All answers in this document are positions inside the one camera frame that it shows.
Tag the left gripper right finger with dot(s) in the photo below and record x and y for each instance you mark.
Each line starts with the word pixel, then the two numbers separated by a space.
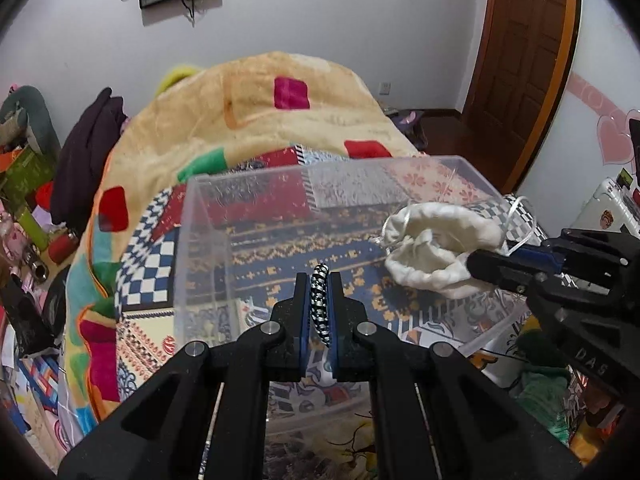
pixel 435 415

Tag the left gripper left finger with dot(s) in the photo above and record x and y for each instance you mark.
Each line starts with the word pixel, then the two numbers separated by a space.
pixel 203 414

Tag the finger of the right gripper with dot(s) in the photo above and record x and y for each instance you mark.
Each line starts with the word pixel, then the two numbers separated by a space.
pixel 500 271
pixel 541 258

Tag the white drawstring pouch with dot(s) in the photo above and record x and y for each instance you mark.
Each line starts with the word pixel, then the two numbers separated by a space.
pixel 428 244

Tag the black white braided band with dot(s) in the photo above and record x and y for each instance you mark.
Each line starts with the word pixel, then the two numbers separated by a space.
pixel 319 303

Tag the clear plastic storage box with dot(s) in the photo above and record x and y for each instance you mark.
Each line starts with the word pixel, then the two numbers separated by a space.
pixel 245 236

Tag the green cloth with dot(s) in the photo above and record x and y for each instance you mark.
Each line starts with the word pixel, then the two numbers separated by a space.
pixel 545 394

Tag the white wardrobe sliding door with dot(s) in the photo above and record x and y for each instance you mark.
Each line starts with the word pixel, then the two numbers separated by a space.
pixel 588 139

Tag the purple bag on floor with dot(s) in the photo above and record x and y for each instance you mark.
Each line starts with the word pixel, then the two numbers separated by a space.
pixel 409 123

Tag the brown wooden door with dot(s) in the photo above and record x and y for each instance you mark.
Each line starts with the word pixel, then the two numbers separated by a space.
pixel 520 73

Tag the red cylinder cup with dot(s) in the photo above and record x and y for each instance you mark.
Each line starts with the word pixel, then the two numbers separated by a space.
pixel 63 246

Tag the black flashlight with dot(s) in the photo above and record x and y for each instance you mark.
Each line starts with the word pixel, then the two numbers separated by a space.
pixel 32 259

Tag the dark purple garment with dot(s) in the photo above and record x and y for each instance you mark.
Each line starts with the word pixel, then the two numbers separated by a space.
pixel 82 160

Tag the beige fleece blanket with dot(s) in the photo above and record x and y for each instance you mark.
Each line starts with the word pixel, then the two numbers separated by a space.
pixel 209 122

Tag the green cardboard box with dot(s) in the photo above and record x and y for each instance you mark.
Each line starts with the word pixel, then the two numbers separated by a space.
pixel 25 175

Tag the yellow green pillow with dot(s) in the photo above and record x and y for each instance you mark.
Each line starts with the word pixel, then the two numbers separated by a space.
pixel 175 75

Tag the grey plush toy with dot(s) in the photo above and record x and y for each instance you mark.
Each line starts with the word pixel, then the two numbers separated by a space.
pixel 25 118

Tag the wall power socket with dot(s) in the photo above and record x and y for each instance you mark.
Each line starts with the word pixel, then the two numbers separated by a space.
pixel 384 88

